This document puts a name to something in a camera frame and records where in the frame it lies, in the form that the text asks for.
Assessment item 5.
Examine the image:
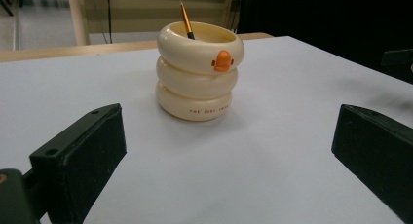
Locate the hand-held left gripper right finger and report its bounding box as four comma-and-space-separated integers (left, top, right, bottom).
330, 103, 413, 224

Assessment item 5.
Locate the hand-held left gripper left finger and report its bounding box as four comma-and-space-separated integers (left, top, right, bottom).
28, 102, 128, 224

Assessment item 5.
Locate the cream ringed pen holder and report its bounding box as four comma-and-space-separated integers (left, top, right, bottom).
155, 20, 245, 123

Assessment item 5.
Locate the black pencil with orange end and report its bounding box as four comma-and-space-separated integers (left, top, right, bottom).
179, 0, 197, 41

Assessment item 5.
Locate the black curtain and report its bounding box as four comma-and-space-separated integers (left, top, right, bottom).
238, 0, 413, 84

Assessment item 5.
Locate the white table sheet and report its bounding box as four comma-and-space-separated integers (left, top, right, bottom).
0, 35, 413, 224

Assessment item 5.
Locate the light wooden furniture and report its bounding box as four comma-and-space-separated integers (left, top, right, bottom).
66, 0, 242, 47

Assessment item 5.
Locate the hanging black cable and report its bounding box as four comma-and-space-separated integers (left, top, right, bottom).
106, 0, 114, 45

